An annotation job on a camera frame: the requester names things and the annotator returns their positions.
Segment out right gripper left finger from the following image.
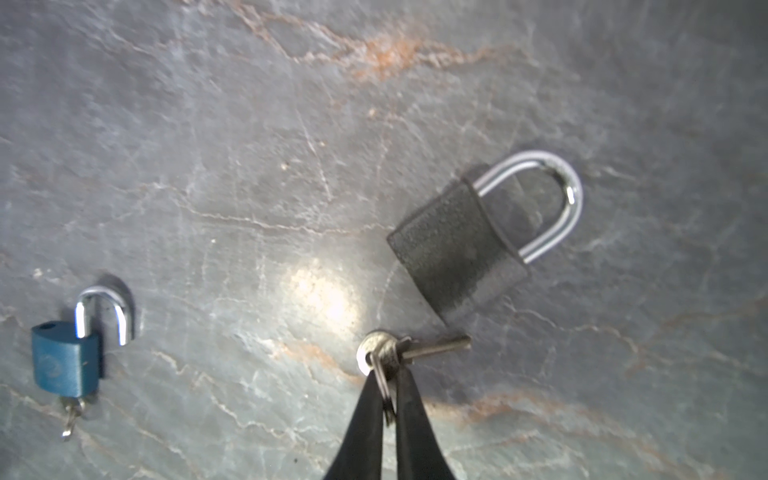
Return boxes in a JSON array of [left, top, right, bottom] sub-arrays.
[[324, 372, 384, 480]]

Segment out silver key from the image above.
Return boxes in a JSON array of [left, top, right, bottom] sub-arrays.
[[59, 397, 87, 441], [356, 330, 472, 426]]

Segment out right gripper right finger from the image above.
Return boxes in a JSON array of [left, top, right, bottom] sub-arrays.
[[396, 367, 455, 480]]

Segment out blue padlock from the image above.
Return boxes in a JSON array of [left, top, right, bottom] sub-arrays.
[[31, 285, 134, 398]]

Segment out black padlock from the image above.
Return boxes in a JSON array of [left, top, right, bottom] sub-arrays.
[[387, 150, 584, 325]]

